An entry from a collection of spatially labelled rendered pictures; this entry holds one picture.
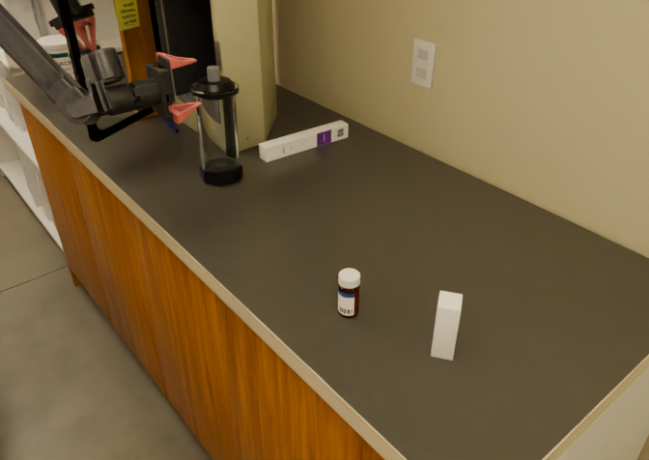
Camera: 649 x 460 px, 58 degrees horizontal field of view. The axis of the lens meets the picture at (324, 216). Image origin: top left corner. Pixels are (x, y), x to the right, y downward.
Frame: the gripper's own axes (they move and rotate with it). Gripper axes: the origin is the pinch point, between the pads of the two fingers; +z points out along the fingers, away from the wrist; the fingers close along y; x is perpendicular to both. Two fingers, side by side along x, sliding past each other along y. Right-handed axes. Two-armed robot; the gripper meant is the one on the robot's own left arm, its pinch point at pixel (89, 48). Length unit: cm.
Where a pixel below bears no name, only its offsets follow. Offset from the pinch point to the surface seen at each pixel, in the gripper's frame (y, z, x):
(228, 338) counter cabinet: -33, 66, 33
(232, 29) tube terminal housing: -34.3, 9.4, -11.5
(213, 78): -34.8, 17.2, 2.9
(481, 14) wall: -86, 28, -29
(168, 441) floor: 34, 117, 19
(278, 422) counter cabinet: -43, 82, 40
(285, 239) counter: -48, 51, 20
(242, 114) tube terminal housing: -25.6, 29.4, -12.5
